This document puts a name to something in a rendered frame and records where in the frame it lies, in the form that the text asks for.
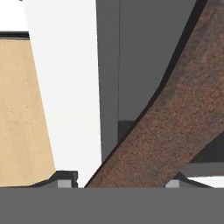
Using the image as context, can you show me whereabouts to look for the grey cupboard door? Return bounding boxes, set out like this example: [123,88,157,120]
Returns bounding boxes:
[117,0,200,123]
[95,0,122,163]

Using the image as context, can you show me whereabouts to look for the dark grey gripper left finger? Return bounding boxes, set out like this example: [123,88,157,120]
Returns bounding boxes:
[30,170,80,189]

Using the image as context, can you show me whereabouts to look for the white cupboard side panel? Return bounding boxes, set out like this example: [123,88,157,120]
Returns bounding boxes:
[22,0,103,189]

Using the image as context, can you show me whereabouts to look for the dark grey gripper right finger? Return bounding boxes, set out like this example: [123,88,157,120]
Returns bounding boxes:
[164,171,214,189]

